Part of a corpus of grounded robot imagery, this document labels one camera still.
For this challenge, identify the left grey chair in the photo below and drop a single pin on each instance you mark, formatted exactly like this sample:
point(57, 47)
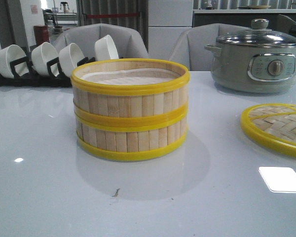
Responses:
point(128, 42)

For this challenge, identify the white bowl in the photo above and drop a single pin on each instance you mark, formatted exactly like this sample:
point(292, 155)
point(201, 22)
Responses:
point(69, 56)
point(7, 55)
point(105, 49)
point(41, 55)

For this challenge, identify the right grey chair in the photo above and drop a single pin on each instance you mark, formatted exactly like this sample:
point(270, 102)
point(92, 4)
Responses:
point(189, 49)

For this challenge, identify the white cabinet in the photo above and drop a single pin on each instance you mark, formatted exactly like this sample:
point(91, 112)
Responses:
point(167, 19)

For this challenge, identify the black bowl rack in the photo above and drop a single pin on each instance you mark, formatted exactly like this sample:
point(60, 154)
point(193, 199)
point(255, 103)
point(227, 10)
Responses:
point(26, 75)

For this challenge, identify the green electric cooking pot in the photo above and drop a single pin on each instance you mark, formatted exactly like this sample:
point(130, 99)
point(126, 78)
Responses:
point(253, 69)

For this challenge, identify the grey chair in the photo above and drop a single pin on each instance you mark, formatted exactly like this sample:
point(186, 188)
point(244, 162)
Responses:
point(128, 42)
point(189, 49)

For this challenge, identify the white steamer liner cloth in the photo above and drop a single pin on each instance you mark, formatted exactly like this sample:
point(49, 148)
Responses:
point(131, 77)

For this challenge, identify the white bowl right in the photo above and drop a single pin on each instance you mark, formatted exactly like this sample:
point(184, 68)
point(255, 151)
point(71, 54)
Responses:
point(105, 49)

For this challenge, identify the white bowl far left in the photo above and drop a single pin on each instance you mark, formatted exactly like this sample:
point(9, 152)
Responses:
point(7, 55)

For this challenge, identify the bamboo steamer basket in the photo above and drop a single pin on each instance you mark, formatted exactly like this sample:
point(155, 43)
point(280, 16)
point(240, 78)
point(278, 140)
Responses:
point(131, 139)
point(129, 101)

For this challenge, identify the red cylinder container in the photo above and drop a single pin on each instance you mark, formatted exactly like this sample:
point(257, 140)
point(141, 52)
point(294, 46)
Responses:
point(41, 34)

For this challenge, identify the woven bamboo steamer lid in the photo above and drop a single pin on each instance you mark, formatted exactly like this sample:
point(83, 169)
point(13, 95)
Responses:
point(272, 125)

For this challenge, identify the glass pot lid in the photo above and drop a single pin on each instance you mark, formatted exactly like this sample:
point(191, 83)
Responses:
point(258, 35)

